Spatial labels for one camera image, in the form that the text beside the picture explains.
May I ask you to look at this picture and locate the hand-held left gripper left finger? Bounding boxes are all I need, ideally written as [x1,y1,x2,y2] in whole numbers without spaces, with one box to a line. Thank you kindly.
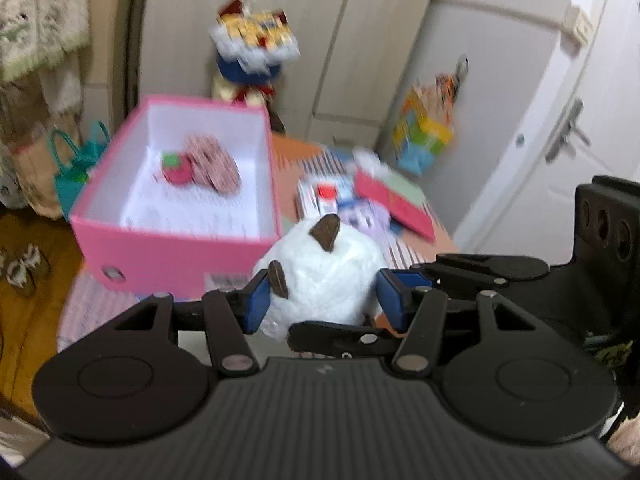
[112,270,273,377]

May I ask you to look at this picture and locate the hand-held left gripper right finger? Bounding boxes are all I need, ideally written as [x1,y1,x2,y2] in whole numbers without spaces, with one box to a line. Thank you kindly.
[376,268,544,376]

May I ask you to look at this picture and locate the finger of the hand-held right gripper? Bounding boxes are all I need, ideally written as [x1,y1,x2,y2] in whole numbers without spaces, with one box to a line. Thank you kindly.
[287,320,407,361]
[409,252,552,289]

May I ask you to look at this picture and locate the white plush toy brown ears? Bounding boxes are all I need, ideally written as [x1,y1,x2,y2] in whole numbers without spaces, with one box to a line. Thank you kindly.
[252,212,388,346]

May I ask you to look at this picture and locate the pink cardboard box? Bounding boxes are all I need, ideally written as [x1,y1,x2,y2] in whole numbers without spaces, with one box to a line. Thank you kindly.
[69,94,285,297]

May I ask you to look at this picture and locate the red envelope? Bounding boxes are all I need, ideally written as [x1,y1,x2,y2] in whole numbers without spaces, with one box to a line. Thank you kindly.
[354,170,437,241]

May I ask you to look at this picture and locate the pink striped soft item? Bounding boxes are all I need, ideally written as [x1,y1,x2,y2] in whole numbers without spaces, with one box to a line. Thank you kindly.
[185,132,242,194]

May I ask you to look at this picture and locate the blue white wet wipes pack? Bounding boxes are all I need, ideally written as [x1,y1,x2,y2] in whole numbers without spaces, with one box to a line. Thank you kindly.
[341,199,393,236]

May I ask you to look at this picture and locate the white tissue pack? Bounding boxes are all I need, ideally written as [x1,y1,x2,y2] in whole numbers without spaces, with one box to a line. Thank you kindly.
[297,177,352,222]

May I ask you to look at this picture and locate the white door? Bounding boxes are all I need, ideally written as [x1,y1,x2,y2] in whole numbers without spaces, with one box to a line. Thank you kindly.
[452,0,640,267]

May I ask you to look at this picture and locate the colourful tissue box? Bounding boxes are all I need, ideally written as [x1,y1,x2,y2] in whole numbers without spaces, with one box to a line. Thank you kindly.
[391,85,457,177]

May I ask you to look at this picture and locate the patterned tablecloth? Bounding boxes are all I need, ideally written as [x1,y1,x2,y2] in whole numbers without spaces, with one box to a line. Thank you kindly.
[57,132,457,357]

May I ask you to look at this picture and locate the red strawberry plush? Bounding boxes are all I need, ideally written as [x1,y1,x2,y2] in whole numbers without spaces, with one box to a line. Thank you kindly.
[160,151,197,187]

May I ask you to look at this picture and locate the teal handbag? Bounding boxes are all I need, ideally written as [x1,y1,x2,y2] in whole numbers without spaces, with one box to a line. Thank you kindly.
[48,120,112,222]

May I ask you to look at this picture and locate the brown paper bag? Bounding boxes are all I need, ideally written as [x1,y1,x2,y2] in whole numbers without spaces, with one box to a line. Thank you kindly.
[12,142,66,220]

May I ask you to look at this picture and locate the wrapped snack bouquet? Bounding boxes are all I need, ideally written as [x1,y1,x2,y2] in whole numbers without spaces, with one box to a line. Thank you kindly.
[209,0,302,107]

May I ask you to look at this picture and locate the cream wardrobe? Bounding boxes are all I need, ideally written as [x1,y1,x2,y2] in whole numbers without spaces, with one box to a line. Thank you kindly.
[140,0,447,150]

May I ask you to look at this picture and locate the cream fleece hanging blanket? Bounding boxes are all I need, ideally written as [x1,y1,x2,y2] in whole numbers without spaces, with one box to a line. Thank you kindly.
[0,0,94,113]

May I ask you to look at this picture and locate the grey door handle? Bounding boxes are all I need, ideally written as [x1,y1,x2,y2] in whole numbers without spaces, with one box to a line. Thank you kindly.
[544,98,593,164]

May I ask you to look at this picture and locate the orange hanging cords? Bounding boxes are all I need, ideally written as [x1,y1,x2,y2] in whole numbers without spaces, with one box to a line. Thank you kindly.
[434,54,471,111]

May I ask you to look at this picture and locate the white wall switch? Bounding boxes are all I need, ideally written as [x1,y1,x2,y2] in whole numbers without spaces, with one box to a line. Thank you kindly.
[569,6,594,47]

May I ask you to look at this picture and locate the white strappy sandal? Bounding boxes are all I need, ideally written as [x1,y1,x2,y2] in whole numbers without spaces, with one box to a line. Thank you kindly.
[0,243,52,302]

